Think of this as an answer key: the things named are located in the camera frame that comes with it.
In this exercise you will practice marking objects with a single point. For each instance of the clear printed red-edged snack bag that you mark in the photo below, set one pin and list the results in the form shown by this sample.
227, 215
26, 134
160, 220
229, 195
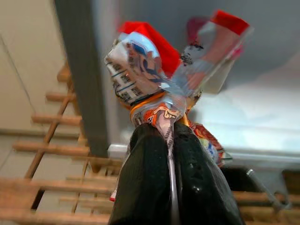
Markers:
145, 70

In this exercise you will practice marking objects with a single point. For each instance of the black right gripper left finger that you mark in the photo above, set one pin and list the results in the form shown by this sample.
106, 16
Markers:
145, 178

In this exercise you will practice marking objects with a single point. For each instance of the wooden slatted rack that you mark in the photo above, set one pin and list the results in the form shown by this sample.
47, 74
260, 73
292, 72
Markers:
58, 120

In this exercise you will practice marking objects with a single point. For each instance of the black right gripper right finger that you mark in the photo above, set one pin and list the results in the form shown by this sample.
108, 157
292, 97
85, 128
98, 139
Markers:
199, 187

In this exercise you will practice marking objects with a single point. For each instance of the stainless steel fridge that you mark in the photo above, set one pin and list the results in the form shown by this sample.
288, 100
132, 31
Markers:
84, 70

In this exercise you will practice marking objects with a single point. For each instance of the silver metal bar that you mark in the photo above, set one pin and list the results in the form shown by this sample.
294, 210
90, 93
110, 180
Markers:
267, 189

